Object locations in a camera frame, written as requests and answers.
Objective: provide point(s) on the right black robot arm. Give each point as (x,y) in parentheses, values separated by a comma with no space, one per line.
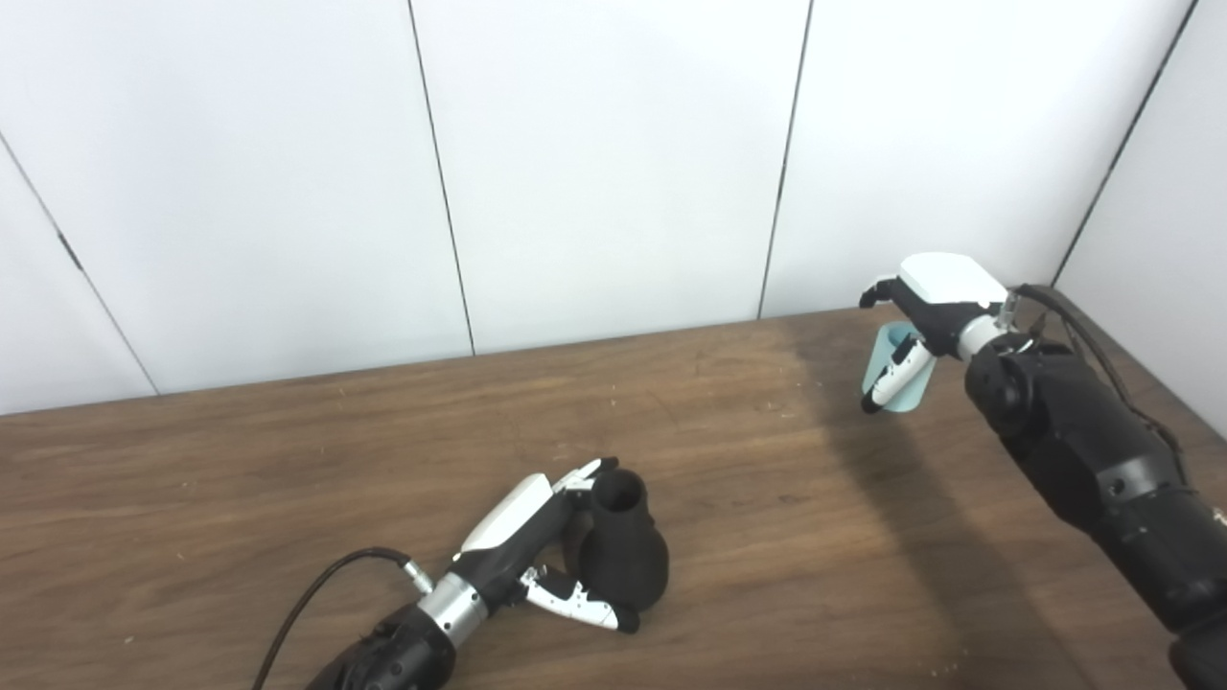
(1093,450)

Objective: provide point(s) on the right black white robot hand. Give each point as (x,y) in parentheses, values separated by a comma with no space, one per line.
(944,292)

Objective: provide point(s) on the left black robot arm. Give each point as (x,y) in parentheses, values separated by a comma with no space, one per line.
(403,652)

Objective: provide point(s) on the black flared nozzle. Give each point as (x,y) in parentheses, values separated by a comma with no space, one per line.
(623,561)

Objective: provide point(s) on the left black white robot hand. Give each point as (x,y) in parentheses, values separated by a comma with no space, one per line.
(513,537)

